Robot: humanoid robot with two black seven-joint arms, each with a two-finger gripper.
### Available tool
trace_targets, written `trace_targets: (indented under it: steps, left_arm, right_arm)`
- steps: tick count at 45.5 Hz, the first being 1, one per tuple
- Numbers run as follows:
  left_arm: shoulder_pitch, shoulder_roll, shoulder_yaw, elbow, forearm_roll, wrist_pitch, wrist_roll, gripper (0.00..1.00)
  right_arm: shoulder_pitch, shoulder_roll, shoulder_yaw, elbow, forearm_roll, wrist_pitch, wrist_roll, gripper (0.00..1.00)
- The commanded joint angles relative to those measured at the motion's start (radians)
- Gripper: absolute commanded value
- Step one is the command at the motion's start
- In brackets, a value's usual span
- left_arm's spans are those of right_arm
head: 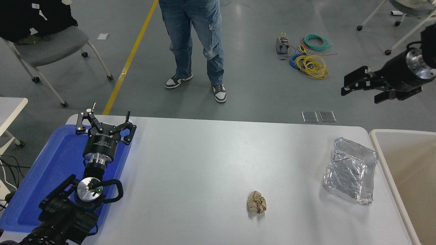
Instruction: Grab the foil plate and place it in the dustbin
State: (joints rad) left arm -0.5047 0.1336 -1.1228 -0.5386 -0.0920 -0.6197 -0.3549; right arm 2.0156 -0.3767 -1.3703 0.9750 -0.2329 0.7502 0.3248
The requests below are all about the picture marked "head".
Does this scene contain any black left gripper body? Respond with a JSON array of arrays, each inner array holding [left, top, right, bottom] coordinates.
[[83, 131, 120, 159]]

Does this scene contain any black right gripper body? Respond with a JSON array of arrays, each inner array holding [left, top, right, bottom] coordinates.
[[373, 50, 423, 93]]

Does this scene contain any silver foil plate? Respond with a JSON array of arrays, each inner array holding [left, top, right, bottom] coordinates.
[[323, 137, 378, 206]]

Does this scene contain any clear floor plate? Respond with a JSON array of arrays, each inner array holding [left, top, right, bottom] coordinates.
[[319, 111, 337, 123]]

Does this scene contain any blue plastic tray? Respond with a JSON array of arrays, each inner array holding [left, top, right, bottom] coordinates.
[[0, 124, 133, 233]]

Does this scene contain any large pale bin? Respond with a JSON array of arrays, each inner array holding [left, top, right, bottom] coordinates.
[[369, 129, 436, 245]]

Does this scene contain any grey electrical box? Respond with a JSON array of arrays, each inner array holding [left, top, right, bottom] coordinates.
[[276, 32, 291, 54]]

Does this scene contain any grey seat chair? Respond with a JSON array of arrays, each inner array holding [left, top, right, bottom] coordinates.
[[0, 26, 114, 108]]

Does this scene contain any white power strip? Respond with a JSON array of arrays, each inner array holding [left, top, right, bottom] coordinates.
[[0, 180, 14, 204]]

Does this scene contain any olive cloth pouch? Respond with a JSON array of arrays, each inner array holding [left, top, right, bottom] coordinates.
[[18, 35, 44, 45]]

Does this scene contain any person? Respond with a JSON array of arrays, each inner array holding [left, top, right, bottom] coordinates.
[[158, 0, 227, 103]]

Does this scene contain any black garment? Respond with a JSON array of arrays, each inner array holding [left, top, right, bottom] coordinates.
[[0, 0, 79, 43]]

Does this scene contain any crumpled tan paper ball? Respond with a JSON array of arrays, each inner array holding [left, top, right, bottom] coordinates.
[[247, 191, 267, 215]]

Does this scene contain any yellow cable coil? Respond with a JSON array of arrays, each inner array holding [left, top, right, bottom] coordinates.
[[295, 54, 330, 79]]

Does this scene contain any green cable coil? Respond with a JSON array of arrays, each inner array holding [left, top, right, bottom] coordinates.
[[303, 34, 332, 52]]

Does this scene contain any white frame wheeled chair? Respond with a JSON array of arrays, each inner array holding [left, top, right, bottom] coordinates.
[[357, 0, 436, 56]]

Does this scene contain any blue cable coil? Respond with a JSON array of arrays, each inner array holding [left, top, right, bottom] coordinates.
[[290, 53, 307, 69]]

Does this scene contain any black cable bundle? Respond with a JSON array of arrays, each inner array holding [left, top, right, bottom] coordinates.
[[0, 155, 32, 210]]

